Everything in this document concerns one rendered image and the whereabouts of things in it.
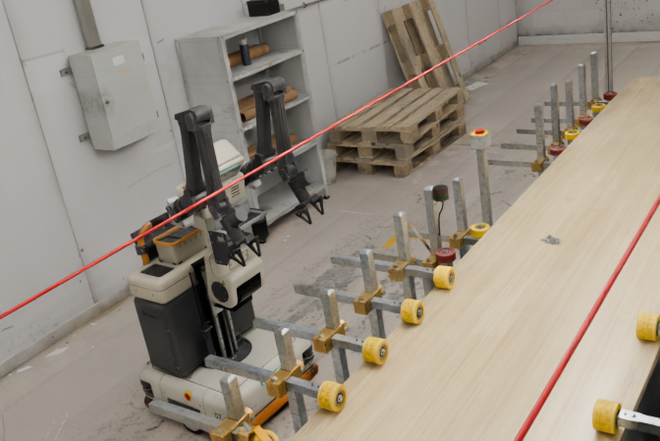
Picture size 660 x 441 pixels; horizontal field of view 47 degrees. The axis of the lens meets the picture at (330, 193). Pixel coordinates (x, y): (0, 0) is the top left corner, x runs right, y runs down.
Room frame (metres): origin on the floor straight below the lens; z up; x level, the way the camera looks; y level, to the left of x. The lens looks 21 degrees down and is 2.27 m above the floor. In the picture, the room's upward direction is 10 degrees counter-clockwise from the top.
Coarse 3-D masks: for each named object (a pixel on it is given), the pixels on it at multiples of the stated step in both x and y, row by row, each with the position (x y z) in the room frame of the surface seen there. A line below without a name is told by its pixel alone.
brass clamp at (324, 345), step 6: (342, 324) 2.19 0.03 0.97; (324, 330) 2.17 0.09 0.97; (330, 330) 2.17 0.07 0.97; (336, 330) 2.17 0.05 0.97; (342, 330) 2.19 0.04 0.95; (324, 336) 2.14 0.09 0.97; (330, 336) 2.14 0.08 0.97; (318, 342) 2.13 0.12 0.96; (324, 342) 2.11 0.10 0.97; (330, 342) 2.13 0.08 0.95; (318, 348) 2.13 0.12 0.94; (324, 348) 2.11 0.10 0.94; (330, 348) 2.13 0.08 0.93
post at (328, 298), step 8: (320, 296) 2.19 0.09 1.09; (328, 296) 2.17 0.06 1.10; (328, 304) 2.18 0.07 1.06; (336, 304) 2.20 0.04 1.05; (328, 312) 2.18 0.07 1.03; (336, 312) 2.19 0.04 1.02; (328, 320) 2.18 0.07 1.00; (336, 320) 2.18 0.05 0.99; (336, 352) 2.18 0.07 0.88; (344, 352) 2.19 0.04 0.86; (336, 360) 2.18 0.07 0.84; (344, 360) 2.19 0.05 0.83; (336, 368) 2.19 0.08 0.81; (344, 368) 2.18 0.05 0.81; (336, 376) 2.19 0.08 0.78; (344, 376) 2.18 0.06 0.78
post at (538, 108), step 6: (534, 108) 3.78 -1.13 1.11; (540, 108) 3.76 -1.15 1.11; (534, 114) 3.78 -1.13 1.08; (540, 114) 3.77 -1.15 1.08; (540, 120) 3.77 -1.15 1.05; (540, 126) 3.77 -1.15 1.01; (540, 132) 3.77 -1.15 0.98; (540, 138) 3.77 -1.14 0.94; (540, 144) 3.77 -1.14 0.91; (540, 150) 3.77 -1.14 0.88; (540, 156) 3.77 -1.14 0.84; (540, 174) 3.78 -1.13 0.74
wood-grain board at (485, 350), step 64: (640, 128) 3.79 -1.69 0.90; (576, 192) 3.10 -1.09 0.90; (640, 192) 2.99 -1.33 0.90; (512, 256) 2.60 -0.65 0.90; (576, 256) 2.51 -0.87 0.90; (640, 256) 2.43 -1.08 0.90; (448, 320) 2.22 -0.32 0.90; (512, 320) 2.15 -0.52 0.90; (576, 320) 2.09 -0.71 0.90; (384, 384) 1.93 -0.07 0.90; (448, 384) 1.87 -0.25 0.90; (512, 384) 1.82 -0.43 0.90; (576, 384) 1.77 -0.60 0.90; (640, 384) 1.73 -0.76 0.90
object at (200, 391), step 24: (264, 336) 3.37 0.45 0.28; (240, 360) 3.18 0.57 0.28; (264, 360) 3.14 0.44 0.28; (312, 360) 3.28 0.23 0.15; (144, 384) 3.23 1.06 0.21; (168, 384) 3.11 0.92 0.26; (192, 384) 3.05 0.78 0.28; (216, 384) 3.02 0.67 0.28; (240, 384) 2.98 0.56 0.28; (264, 384) 3.01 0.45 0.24; (192, 408) 3.00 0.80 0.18; (216, 408) 2.89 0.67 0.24; (264, 408) 3.00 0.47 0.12
